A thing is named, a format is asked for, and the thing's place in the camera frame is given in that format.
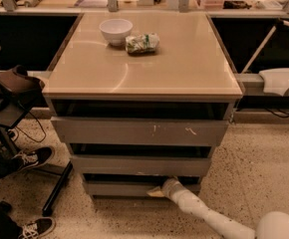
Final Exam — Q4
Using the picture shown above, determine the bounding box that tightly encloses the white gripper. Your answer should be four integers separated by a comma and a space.
146, 178, 188, 200

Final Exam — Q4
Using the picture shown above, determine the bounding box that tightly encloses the green white snack bag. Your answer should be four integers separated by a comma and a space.
126, 33, 159, 54

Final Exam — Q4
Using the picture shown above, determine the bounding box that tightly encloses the black rolling stand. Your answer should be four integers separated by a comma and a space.
0, 43, 74, 218

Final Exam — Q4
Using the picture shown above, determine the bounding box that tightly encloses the black sneaker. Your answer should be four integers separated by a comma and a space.
13, 146, 55, 171
17, 217, 56, 239

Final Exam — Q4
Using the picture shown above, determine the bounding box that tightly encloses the grey drawer cabinet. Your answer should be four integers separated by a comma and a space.
43, 11, 242, 191

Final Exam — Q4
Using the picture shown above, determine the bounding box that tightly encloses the brown VR headset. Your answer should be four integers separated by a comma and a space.
0, 65, 44, 106

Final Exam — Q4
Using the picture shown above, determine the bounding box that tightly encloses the white dustpan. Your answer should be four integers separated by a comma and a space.
259, 68, 289, 97

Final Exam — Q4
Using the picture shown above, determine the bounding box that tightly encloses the white broom handle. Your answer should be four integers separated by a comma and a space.
240, 19, 289, 74

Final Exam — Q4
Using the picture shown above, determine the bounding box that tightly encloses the black sneaker lower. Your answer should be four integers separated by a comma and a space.
17, 217, 56, 239

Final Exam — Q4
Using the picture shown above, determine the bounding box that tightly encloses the grey drawer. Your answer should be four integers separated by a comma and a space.
71, 155, 211, 176
82, 180, 202, 199
52, 117, 228, 146

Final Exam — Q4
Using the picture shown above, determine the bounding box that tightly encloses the grey middle drawer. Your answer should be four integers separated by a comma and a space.
71, 155, 211, 176

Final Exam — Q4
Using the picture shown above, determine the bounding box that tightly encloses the black sneaker upper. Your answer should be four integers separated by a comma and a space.
13, 146, 55, 171

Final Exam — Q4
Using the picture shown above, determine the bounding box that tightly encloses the grey top drawer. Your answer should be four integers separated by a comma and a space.
52, 117, 228, 146

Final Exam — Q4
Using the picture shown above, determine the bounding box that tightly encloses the grey bottom drawer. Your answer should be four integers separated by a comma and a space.
82, 180, 202, 199

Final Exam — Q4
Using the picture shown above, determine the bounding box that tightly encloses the white bowl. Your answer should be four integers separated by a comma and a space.
99, 19, 134, 46

